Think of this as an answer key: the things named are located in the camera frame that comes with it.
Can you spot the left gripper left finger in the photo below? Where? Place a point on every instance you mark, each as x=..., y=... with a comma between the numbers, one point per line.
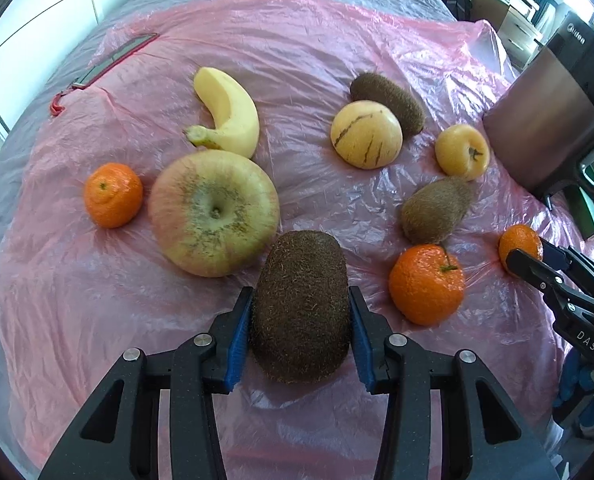
x=115, y=433

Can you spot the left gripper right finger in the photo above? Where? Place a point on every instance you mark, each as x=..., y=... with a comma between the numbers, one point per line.
x=483, y=435

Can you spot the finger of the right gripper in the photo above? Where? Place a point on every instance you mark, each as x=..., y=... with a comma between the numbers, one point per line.
x=535, y=272
x=574, y=264

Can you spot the tangerine with stem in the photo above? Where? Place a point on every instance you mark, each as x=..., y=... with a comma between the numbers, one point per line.
x=427, y=284

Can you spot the brown kiwi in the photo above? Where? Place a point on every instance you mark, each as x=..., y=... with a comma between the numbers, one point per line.
x=300, y=328
x=432, y=213

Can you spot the small yellow apple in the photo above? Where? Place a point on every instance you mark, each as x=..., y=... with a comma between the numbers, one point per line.
x=462, y=151

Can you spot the large green-red apple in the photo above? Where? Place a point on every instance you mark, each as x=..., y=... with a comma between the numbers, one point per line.
x=213, y=212

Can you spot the small orange tangerine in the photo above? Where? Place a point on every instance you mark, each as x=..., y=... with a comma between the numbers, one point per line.
x=113, y=195

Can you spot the dark kiwi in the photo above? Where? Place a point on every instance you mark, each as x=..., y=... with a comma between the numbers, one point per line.
x=402, y=103

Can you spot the steel black kettle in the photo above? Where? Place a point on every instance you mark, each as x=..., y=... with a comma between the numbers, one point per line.
x=542, y=128

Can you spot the wooden drawer cabinet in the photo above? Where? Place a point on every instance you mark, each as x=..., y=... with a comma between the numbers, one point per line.
x=518, y=36

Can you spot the striped yellow pepino melon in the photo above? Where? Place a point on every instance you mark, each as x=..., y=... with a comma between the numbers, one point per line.
x=366, y=134

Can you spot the pink plastic sheet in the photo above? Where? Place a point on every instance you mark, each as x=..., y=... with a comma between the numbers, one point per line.
x=73, y=297

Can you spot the yellow banana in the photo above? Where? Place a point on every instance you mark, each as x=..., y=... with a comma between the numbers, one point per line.
x=233, y=111

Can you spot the smartphone with red case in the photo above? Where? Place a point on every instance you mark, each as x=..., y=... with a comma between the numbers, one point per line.
x=98, y=70

